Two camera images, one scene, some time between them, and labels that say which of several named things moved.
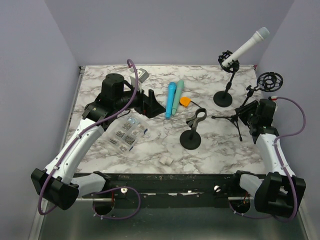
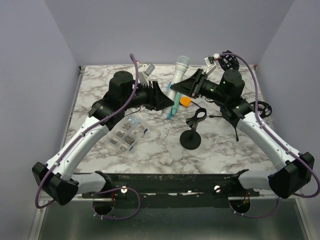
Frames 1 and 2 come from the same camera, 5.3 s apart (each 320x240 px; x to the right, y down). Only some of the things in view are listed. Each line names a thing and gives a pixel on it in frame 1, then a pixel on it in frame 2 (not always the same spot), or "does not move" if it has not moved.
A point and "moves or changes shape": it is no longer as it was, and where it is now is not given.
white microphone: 259,37 -> 184,63
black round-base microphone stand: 191,139 does not move
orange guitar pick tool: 185,101 does not move
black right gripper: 242,112 -> 186,86
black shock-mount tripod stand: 268,81 moves or changes shape
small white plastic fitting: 166,160 does not move
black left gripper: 149,106 -> 163,101
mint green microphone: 179,89 does not move
